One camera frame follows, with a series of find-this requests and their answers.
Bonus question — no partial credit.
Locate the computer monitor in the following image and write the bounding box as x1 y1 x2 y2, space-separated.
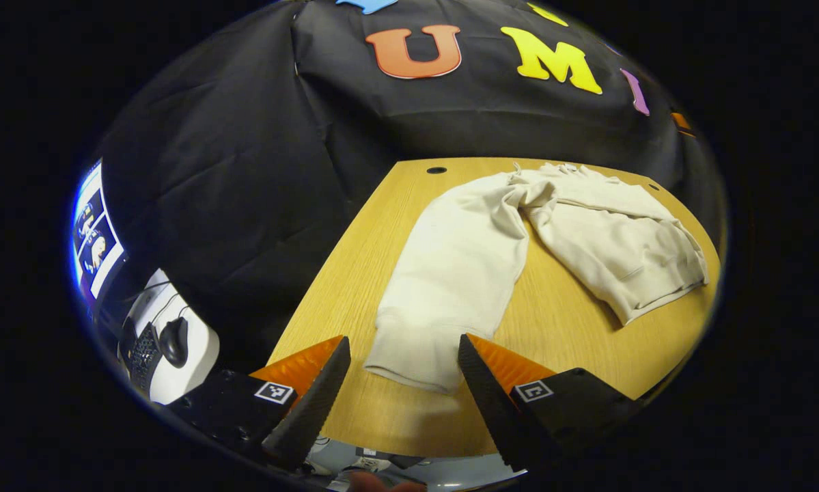
72 161 127 303

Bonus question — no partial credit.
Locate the white side desk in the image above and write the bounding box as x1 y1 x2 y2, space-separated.
117 269 221 405

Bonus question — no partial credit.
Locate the black computer mouse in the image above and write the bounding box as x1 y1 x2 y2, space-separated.
159 316 190 369

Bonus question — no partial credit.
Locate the cream sweatshirt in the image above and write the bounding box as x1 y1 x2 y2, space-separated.
365 163 709 395

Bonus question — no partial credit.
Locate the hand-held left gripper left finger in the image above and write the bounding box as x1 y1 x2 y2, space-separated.
167 336 351 472

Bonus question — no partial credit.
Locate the black keyboard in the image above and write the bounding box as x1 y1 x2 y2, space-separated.
129 323 162 395

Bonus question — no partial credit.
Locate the black backdrop cloth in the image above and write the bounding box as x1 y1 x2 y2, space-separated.
98 0 724 373

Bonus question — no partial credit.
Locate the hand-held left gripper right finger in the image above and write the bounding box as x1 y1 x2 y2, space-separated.
457 333 642 474

